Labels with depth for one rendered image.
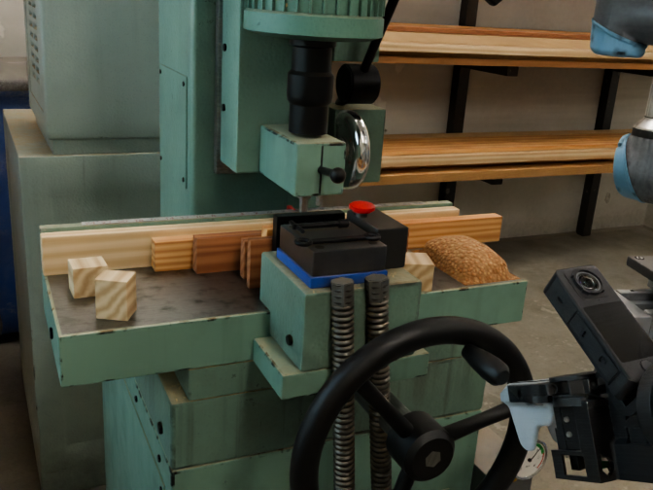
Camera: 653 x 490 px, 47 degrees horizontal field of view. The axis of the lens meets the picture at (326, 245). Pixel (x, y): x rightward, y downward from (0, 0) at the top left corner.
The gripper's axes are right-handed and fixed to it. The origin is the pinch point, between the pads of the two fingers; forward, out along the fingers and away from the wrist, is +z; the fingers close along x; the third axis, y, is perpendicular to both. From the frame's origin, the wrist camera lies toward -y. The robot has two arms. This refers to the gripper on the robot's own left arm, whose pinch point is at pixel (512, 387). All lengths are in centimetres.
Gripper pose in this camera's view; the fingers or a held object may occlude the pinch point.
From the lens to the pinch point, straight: 74.6
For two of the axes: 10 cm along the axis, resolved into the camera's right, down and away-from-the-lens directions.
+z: -3.8, 2.1, 9.0
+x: 9.2, -0.5, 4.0
